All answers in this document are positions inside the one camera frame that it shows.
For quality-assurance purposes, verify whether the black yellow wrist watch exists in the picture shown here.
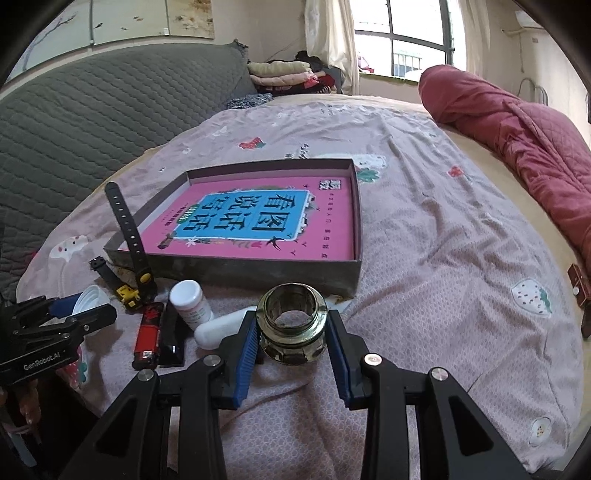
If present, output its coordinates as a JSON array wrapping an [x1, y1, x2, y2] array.
[[89, 182, 157, 311]]

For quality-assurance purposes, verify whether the red black lighter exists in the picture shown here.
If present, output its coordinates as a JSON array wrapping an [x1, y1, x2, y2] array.
[[132, 302, 164, 371]]

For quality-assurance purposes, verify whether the black gold lighter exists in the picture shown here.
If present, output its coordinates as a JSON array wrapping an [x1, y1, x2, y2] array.
[[158, 303, 191, 368]]

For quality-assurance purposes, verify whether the white pill bottle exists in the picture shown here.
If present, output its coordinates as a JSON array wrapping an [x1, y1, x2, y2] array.
[[168, 280, 214, 331]]

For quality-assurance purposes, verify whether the white oblong case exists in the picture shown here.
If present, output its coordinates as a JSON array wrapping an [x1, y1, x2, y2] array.
[[193, 306, 256, 351]]

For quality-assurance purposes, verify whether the brass metal fitting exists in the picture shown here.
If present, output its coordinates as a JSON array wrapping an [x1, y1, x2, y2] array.
[[256, 283, 328, 366]]

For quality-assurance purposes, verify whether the white plastic jar lid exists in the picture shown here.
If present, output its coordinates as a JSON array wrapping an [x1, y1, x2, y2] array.
[[72, 285, 110, 316]]

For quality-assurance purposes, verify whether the pink patterned bed sheet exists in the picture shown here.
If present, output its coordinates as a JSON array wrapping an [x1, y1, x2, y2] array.
[[16, 103, 584, 479]]

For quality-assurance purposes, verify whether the grey shallow cardboard box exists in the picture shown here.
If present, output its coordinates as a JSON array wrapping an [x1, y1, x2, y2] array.
[[104, 158, 362, 296]]

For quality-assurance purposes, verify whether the pink blue book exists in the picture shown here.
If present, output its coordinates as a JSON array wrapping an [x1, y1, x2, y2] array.
[[138, 175, 356, 261]]

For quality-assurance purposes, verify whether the red quilted blanket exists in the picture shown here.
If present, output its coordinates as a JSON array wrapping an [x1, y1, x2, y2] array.
[[419, 65, 590, 268]]

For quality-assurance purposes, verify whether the folded clothes pile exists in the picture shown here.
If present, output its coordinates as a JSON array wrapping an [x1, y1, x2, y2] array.
[[247, 51, 345, 97]]

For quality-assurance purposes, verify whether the cream curtain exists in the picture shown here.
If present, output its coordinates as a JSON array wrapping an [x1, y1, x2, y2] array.
[[304, 0, 360, 95]]

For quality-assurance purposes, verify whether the window with dark frame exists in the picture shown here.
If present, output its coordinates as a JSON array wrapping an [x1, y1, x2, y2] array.
[[351, 0, 467, 81]]

